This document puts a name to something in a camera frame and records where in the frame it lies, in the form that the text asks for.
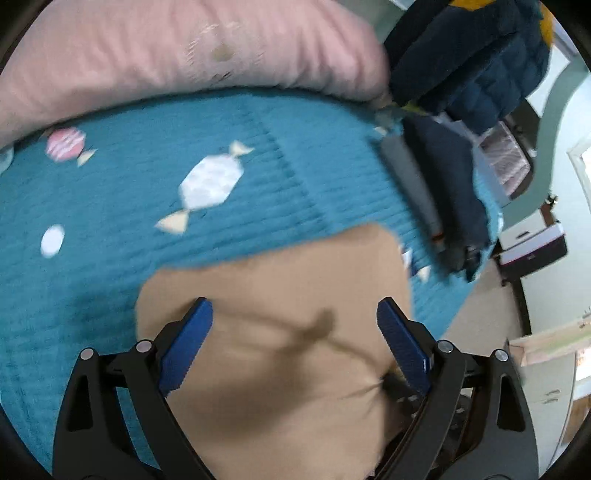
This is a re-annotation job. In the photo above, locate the beige padded jacket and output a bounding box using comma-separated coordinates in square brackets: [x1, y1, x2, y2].
[136, 224, 411, 479]

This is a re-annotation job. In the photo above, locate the dark navy clothes pile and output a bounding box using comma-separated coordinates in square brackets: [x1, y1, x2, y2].
[402, 116, 491, 282]

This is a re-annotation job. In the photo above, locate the black and white box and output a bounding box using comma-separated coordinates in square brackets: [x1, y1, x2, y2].
[494, 222, 568, 285]

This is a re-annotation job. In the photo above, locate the teal candy-pattern bedspread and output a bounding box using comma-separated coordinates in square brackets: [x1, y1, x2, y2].
[1, 89, 473, 467]

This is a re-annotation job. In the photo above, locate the grey white folded garment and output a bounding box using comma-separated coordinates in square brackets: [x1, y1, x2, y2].
[380, 134, 445, 252]

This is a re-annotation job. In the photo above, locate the mesh office chair back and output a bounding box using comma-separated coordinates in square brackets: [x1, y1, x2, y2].
[477, 121, 534, 201]

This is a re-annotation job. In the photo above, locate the dark blue quilted blanket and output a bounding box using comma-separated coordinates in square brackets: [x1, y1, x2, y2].
[384, 0, 553, 135]

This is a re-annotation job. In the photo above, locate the pink quilted duvet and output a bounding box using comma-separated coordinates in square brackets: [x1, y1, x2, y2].
[1, 1, 389, 145]

